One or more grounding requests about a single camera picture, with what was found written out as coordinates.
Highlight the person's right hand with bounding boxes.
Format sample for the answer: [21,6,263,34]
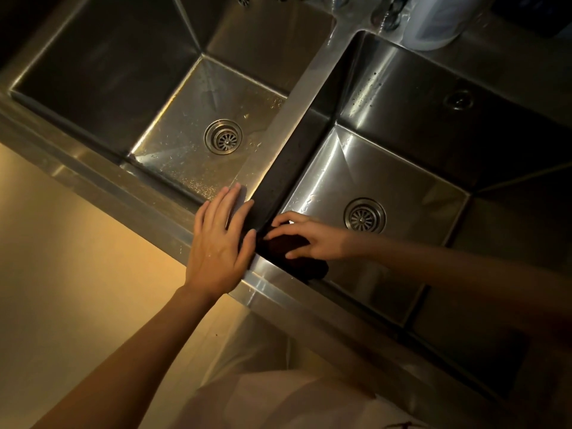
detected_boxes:
[263,211,358,262]

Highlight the person's left hand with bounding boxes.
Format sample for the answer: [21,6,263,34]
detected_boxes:
[184,182,258,302]

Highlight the dark brown cleaning cloth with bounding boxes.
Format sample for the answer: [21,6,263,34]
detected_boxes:
[257,234,329,282]

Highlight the stainless steel sink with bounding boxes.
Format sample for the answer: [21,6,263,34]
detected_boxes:
[0,0,572,429]

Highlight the person's left forearm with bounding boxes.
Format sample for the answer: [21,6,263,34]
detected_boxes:
[33,285,220,429]

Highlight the person's right forearm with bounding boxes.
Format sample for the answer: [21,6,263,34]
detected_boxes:
[353,238,572,327]

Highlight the round steel sink drain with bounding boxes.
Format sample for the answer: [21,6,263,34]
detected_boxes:
[343,197,387,234]
[204,119,244,156]

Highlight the light trousers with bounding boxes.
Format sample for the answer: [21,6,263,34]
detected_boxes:
[201,312,340,389]

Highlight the chrome faucet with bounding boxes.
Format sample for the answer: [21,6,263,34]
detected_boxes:
[272,0,412,34]

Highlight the small dark rectangular panel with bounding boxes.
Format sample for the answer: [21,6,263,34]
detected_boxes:
[491,0,572,41]

